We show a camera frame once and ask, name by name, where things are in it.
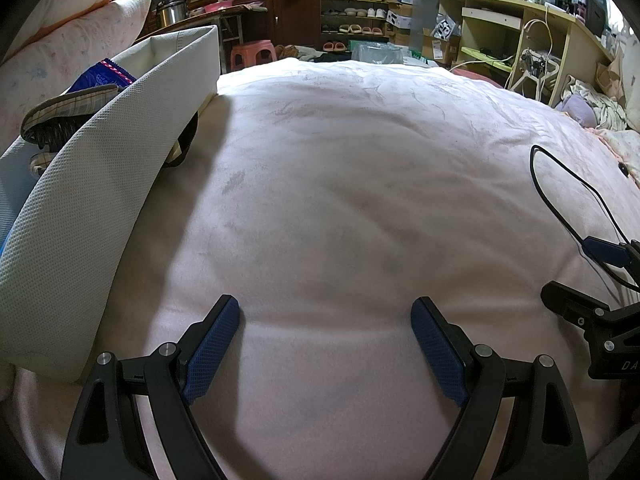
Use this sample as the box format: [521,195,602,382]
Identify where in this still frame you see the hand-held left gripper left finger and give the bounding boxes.
[60,295,241,480]

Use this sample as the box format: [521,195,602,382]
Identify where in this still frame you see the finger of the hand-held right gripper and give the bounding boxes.
[541,280,640,335]
[580,235,640,281]

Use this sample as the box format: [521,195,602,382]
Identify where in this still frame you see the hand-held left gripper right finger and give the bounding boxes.
[410,296,591,480]

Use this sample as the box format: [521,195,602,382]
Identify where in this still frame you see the white fabric storage box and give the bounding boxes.
[0,24,221,383]

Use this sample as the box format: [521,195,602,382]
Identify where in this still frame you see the blue snack packet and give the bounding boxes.
[67,59,137,93]

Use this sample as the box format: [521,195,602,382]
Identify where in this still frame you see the pile of clothes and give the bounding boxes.
[555,77,632,132]

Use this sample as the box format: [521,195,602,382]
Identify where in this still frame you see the cream floral fabric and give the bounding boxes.
[607,25,640,132]

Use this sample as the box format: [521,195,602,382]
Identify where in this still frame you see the light wooden desk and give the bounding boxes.
[430,0,616,107]

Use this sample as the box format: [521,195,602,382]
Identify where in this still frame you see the cardboard box with white label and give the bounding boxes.
[421,27,462,64]

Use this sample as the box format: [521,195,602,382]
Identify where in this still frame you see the plaid fabric pouch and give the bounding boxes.
[20,85,128,177]

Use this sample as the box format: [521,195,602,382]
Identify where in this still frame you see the grey metal panel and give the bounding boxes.
[411,0,444,52]

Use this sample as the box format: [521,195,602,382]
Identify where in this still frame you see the pink plastic stool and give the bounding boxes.
[230,42,278,74]

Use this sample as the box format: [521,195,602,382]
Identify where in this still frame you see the clear plastic bag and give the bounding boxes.
[350,42,404,64]

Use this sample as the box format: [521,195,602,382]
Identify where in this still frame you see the folding table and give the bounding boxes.
[135,4,273,72]

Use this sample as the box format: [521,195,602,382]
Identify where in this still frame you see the stainless steel pot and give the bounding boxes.
[156,0,188,27]

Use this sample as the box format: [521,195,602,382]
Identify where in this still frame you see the shoe rack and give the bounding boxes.
[319,0,401,54]

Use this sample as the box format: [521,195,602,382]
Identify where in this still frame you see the dark wooden cabinet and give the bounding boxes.
[135,0,322,51]

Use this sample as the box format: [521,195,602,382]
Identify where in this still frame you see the black cable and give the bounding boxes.
[529,145,640,306]

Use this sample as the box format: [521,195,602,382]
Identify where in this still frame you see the white chair frame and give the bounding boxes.
[505,20,562,102]

